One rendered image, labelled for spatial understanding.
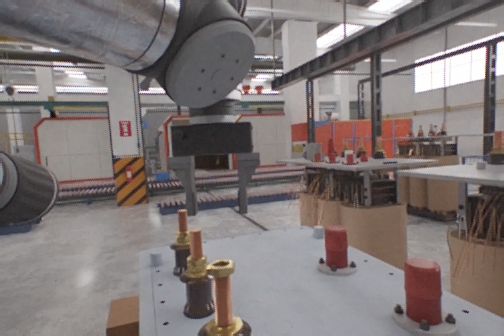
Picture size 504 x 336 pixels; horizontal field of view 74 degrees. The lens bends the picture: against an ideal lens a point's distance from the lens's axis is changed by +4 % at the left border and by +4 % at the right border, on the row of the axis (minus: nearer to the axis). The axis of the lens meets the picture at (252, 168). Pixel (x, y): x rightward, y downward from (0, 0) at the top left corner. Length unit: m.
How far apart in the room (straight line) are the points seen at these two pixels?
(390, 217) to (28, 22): 3.07
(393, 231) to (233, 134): 2.79
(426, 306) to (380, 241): 2.33
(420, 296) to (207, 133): 0.57
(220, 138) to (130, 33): 0.28
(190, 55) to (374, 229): 2.87
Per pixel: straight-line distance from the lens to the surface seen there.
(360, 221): 3.06
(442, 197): 7.50
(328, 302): 0.93
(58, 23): 0.26
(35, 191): 0.87
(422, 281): 0.83
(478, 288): 2.35
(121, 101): 10.88
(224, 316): 0.61
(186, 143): 0.54
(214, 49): 0.32
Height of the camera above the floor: 1.78
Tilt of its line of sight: 5 degrees down
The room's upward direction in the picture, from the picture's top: 3 degrees counter-clockwise
